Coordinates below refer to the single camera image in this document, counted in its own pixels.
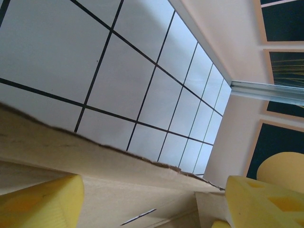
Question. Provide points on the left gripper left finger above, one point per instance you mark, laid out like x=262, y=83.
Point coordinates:
x=40, y=206

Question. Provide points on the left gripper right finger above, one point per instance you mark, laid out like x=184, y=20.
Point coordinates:
x=261, y=206

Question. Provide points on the brown cardboard box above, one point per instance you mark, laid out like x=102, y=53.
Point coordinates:
x=114, y=175

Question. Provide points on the aluminium corner post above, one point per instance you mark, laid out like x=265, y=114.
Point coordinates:
x=268, y=91

